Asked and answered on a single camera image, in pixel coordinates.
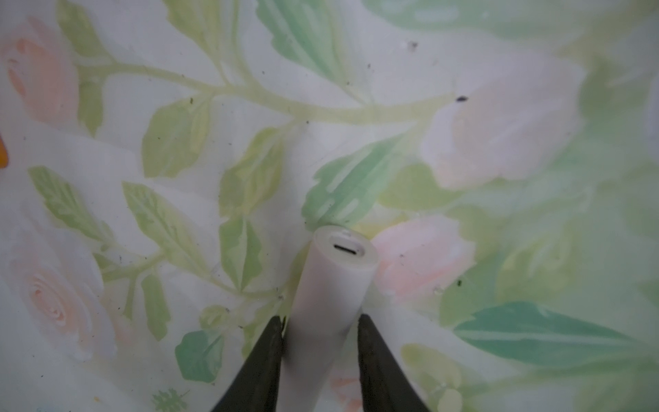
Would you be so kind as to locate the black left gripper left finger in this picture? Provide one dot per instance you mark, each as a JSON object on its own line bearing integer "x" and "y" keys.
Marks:
{"x": 256, "y": 386}

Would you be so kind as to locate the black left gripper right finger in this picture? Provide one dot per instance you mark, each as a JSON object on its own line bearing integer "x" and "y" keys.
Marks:
{"x": 384, "y": 386}

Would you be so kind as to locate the orange power strip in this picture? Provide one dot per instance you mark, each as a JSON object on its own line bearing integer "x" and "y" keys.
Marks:
{"x": 4, "y": 156}

